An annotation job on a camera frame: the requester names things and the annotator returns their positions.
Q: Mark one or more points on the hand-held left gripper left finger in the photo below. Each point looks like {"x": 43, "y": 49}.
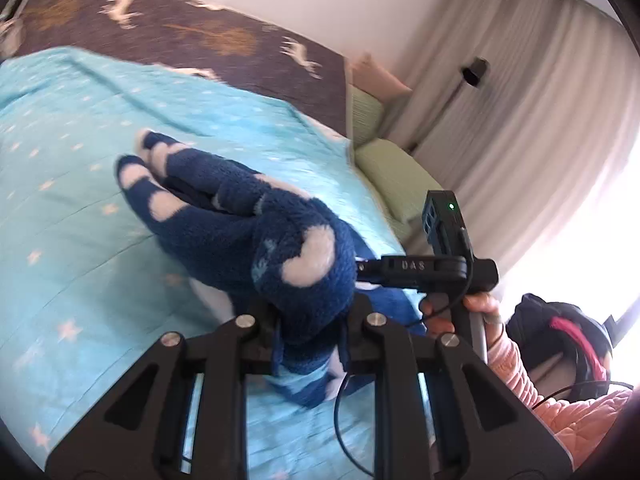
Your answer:
{"x": 260, "y": 345}

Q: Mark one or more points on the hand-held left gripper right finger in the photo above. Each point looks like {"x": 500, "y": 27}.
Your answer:
{"x": 360, "y": 347}

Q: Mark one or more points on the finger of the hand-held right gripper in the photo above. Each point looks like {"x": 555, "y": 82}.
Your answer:
{"x": 405, "y": 270}

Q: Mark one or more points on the navy fleece star print garment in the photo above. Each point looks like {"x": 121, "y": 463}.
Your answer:
{"x": 240, "y": 230}

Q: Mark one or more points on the person's right forearm pink sleeve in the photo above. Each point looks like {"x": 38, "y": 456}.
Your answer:
{"x": 520, "y": 380}

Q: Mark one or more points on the person's right hand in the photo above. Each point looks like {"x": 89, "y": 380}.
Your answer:
{"x": 482, "y": 310}

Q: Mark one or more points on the large green pillow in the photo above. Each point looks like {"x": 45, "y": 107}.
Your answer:
{"x": 395, "y": 180}

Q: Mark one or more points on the small green pillow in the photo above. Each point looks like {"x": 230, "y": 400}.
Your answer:
{"x": 365, "y": 115}

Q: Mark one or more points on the beige pleated curtain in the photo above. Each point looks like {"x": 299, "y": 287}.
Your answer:
{"x": 525, "y": 110}

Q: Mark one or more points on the black backpack with pink trim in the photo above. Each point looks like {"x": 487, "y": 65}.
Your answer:
{"x": 555, "y": 330}

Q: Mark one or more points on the pink pillow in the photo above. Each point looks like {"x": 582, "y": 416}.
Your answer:
{"x": 380, "y": 80}

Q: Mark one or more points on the light blue star quilt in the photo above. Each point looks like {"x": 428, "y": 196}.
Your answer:
{"x": 90, "y": 200}

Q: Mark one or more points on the person's pink jacket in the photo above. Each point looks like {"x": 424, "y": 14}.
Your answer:
{"x": 590, "y": 425}

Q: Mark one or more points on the dark deer print mattress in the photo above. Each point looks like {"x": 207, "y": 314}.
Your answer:
{"x": 175, "y": 25}

